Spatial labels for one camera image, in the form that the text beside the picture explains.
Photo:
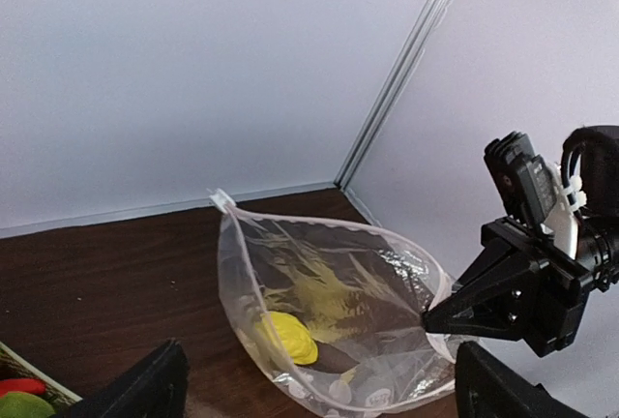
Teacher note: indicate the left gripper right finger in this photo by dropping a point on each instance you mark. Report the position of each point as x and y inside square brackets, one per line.
[485, 387]

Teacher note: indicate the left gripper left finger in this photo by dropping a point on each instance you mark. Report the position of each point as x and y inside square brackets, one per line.
[156, 386]

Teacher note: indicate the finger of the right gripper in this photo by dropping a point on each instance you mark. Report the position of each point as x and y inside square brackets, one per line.
[479, 268]
[469, 311]

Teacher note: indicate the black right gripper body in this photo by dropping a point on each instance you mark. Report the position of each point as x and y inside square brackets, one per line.
[536, 293]

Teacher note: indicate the clear zip top bag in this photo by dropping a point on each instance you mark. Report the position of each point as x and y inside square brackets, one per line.
[361, 291]

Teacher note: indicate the red orange toy carrot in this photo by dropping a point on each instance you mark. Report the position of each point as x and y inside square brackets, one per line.
[22, 385]

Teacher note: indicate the green toy lime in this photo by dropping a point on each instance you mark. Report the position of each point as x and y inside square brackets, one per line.
[25, 405]

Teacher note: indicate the green perforated plastic basket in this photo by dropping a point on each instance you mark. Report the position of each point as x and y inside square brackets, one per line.
[18, 375]

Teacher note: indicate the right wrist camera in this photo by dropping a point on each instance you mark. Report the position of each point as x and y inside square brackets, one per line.
[533, 193]

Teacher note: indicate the right aluminium frame post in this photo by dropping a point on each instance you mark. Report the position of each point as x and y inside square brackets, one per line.
[408, 59]

